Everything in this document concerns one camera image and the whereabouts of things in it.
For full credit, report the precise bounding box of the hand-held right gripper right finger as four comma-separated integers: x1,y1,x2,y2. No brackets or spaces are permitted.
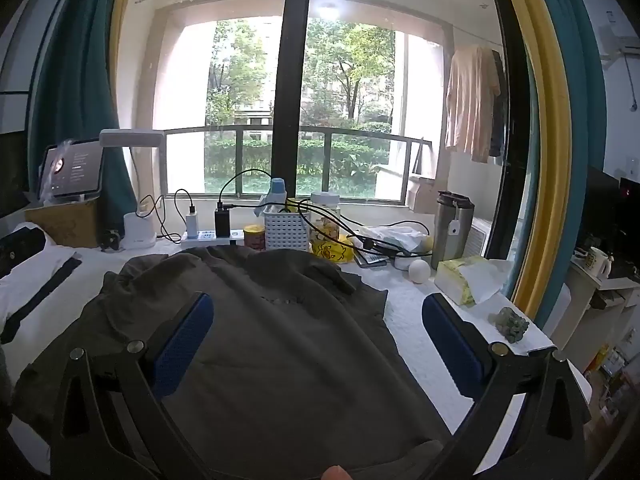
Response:
421,291,592,480

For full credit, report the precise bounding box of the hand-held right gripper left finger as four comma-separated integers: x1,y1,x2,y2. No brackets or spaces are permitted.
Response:
49,291,216,480

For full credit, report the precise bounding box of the dark olive shirt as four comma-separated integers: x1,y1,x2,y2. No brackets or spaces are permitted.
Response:
12,245,451,480

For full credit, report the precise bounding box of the green stone figurine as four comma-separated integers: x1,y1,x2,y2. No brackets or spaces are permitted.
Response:
492,306,530,344

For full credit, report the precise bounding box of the yellow tissue pack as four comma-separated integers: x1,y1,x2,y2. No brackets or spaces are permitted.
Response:
434,255,513,308

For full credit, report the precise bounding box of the white ribbed unit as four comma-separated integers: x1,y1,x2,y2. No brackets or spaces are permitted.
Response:
465,217,493,261

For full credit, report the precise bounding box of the steel thermos flask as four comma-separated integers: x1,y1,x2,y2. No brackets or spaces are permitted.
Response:
431,190,475,271

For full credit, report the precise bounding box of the white power strip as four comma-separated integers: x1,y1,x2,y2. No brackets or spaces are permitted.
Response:
181,230,246,247

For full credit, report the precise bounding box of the white plastic bag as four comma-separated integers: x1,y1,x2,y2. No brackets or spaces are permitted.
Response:
360,225,431,256

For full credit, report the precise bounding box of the white side cabinet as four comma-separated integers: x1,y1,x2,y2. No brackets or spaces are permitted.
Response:
547,260,640,361

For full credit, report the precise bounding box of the yellow duck print bag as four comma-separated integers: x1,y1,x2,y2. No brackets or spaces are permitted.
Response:
310,232,357,264

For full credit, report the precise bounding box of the white plastic basket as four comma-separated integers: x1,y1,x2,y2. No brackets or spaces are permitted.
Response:
263,204,311,252

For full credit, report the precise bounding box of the cardboard box on balcony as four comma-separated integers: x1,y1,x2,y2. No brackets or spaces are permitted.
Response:
406,175,436,211

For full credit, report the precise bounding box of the white mug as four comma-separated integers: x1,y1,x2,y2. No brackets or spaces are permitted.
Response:
585,246,613,279

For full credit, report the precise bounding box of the brown cardboard box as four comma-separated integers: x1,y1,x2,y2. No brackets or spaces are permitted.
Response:
25,195,101,249

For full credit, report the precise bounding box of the clear snack jar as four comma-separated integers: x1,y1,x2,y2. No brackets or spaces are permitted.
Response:
309,191,342,248

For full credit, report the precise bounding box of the blue capped bottle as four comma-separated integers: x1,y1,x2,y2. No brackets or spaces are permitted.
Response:
260,177,288,211

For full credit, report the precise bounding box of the black case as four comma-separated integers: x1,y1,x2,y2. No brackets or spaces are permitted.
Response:
0,227,47,277

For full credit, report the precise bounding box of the black monitor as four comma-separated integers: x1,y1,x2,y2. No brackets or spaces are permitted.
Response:
582,165,640,266

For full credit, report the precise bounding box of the tablet with dark screen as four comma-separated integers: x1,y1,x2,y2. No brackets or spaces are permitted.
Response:
39,138,103,198

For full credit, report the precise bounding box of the white desk lamp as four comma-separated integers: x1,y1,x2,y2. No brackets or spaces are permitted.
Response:
99,129,166,250

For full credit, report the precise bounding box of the balcony railing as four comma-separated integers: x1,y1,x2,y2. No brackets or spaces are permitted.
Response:
162,126,433,198

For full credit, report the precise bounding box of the hanging dark garment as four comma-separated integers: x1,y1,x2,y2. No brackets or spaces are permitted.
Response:
487,50,507,158

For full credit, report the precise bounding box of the hanging pale pink shirt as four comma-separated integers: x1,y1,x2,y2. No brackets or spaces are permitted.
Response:
444,44,502,163

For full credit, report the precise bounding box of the teal and yellow curtain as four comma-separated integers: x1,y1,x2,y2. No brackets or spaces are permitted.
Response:
492,0,608,338
27,0,143,221

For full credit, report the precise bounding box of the white air conditioner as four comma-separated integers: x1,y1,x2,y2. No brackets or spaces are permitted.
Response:
597,22,640,61

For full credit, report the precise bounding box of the black cable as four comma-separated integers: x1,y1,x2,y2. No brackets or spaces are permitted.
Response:
218,169,275,211
280,197,432,257
142,189,196,245

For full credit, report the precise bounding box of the black strap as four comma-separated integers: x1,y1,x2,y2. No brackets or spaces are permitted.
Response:
0,256,83,345

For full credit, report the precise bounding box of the black window post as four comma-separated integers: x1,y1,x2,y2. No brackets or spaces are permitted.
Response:
272,0,313,201

